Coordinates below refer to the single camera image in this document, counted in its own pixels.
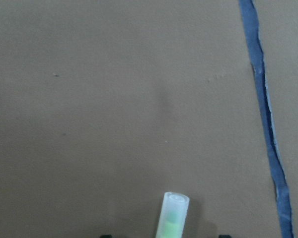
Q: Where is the green highlighter pen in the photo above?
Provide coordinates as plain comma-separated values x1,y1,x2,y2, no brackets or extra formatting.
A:
155,191,190,238

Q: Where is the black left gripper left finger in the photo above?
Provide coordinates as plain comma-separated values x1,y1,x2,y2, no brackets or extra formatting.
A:
100,235,112,238

